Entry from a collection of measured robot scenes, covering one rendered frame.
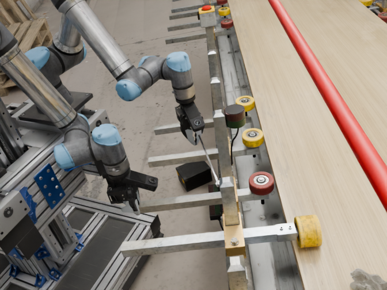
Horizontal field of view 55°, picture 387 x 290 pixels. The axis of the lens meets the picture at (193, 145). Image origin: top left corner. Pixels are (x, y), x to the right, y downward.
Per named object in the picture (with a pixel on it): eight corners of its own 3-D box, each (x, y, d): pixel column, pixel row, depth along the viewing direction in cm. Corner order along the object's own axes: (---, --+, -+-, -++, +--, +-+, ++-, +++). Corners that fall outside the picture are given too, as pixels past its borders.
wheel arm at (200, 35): (166, 45, 247) (164, 39, 245) (166, 44, 250) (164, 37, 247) (231, 35, 243) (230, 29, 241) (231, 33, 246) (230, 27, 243)
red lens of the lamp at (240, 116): (225, 122, 108) (224, 116, 106) (224, 111, 112) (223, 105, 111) (246, 119, 107) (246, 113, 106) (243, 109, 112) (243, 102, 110)
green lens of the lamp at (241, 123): (226, 129, 109) (226, 123, 108) (224, 118, 114) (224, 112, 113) (247, 126, 108) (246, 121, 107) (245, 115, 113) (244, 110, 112)
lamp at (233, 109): (231, 171, 119) (224, 115, 106) (230, 160, 124) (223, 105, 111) (250, 169, 119) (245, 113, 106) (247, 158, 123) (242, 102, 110)
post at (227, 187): (236, 293, 119) (219, 185, 90) (235, 283, 121) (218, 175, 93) (247, 292, 118) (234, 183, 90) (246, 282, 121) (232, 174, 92)
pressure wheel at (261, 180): (252, 213, 123) (250, 188, 117) (249, 195, 130) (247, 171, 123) (276, 210, 123) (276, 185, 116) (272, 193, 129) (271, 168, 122)
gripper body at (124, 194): (115, 189, 127) (105, 163, 120) (139, 186, 127) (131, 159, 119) (111, 206, 121) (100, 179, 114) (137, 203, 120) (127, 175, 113)
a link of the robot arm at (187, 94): (196, 86, 126) (174, 92, 125) (198, 97, 129) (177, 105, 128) (189, 77, 132) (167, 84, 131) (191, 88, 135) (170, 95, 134)
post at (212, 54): (221, 146, 177) (207, 52, 149) (220, 142, 180) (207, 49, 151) (228, 145, 177) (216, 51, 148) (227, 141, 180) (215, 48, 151)
